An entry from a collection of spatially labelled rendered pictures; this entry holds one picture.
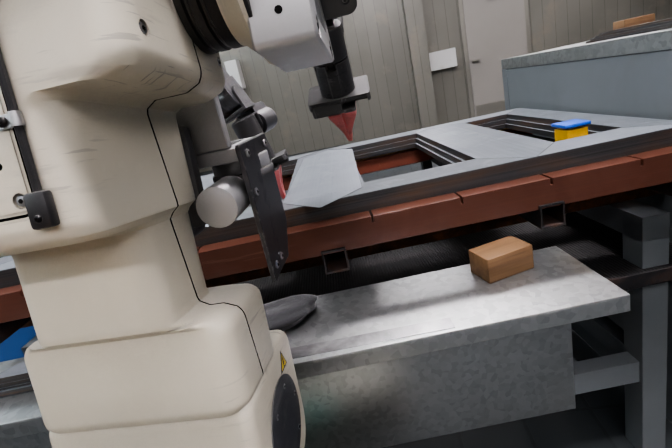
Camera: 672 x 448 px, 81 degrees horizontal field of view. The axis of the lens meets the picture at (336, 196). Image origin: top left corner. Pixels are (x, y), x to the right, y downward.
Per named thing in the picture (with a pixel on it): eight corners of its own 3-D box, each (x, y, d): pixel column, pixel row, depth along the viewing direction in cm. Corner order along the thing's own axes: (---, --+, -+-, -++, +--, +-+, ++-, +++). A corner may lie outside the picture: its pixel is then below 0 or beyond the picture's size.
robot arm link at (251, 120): (224, 123, 86) (243, 113, 83) (239, 115, 91) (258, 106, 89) (239, 151, 87) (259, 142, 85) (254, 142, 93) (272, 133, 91)
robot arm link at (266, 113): (204, 106, 86) (230, 85, 82) (231, 96, 96) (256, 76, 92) (237, 151, 89) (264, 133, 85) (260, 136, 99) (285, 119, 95)
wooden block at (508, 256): (490, 284, 72) (487, 260, 71) (470, 272, 78) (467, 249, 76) (534, 268, 74) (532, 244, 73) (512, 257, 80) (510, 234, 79)
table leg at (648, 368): (625, 436, 109) (622, 209, 91) (646, 432, 109) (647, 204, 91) (642, 455, 103) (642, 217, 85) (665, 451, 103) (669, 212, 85)
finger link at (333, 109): (325, 134, 74) (311, 90, 68) (362, 126, 73) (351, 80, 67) (325, 155, 69) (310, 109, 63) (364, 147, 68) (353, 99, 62)
